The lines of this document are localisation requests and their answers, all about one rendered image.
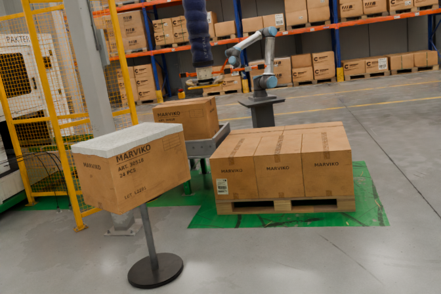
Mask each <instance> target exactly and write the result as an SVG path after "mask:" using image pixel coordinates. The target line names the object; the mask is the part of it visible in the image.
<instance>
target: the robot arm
mask: <svg viewBox="0 0 441 294"><path fill-rule="evenodd" d="M276 34H277V29H276V28H275V27H274V26H270V27H266V28H262V29H260V30H258V31H256V32H255V34H253V35H252V36H250V37H248V38H247V39H245V40H243V41H242V42H240V43H238V44H237V45H235V46H233V47H232V48H230V49H227V50H225V55H226V56H227V57H229V59H228V62H229V63H230V65H232V66H233V69H236V68H242V67H247V66H246V65H243V64H241V62H239V61H238V59H239V57H240V53H241V51H242V49H244V48H246V47H248V46H249V45H250V44H252V43H254V42H256V41H257V40H261V39H263V38H266V40H265V59H264V63H265V64H268V63H270V65H271V67H266V69H264V73H263V74H262V75H257V76H253V88H254V93H253V98H255V97H256V98H260V97H266V96H268V94H267V92H266V89H272V88H274V87H275V86H276V85H277V82H278V80H277V78H276V77H275V74H274V40H275V35H276ZM243 72H245V70H241V71H239V74H240V75H241V76H242V77H244V76H245V74H243Z"/></svg>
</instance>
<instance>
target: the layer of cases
mask: <svg viewBox="0 0 441 294"><path fill-rule="evenodd" d="M209 162H210V167H211V175H212V179H213V188H214V193H215V200H242V199H258V198H259V199H263V198H302V197H323V196H354V181H353V171H352V151H351V148H350V144H349V142H348V138H347V135H346V133H345V129H344V126H343V122H342V121H334V122H326V123H311V124H302V125H287V126H279V127H263V128H254V129H239V130H231V132H230V133H229V134H228V136H227V137H226V138H225V139H224V140H223V142H222V143H221V144H220V146H219V147H218V148H217V149H216V150H215V152H214V153H213V155H212V156H211V157H210V158H209Z"/></svg>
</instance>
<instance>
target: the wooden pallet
mask: <svg viewBox="0 0 441 294"><path fill-rule="evenodd" d="M322 199H336V201H337V204H336V205H296V206H292V203H291V200H322ZM237 201H274V206H272V207H234V202H237ZM215 202H216V207H217V214H218V215H235V214H266V213H325V212H356V207H355V196H323V197H302V198H263V199H259V198H258V199H222V200H215Z"/></svg>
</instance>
